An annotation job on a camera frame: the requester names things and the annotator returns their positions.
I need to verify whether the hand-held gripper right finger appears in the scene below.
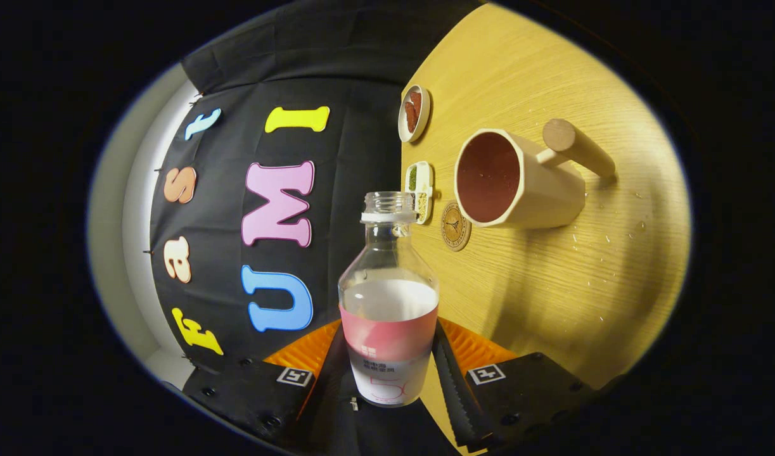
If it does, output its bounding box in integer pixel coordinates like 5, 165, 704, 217
433, 318, 600, 453

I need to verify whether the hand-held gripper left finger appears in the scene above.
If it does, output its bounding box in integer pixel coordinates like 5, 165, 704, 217
183, 319, 356, 454

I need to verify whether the clear juice bottle pink label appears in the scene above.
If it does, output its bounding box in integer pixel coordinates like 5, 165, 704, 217
338, 191, 440, 407

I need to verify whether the round cork coaster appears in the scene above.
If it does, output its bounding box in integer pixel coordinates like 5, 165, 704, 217
440, 201, 471, 252

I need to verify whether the beige cup with wooden handle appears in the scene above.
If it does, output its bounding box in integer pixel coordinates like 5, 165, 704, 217
454, 119, 616, 229

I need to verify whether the wooden table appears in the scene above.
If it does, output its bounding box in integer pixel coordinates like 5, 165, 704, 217
400, 3, 692, 454

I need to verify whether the small white divided dish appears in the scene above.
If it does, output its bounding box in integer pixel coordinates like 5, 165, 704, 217
404, 161, 435, 225

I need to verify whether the white round plate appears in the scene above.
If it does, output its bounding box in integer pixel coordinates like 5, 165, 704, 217
398, 84, 432, 144

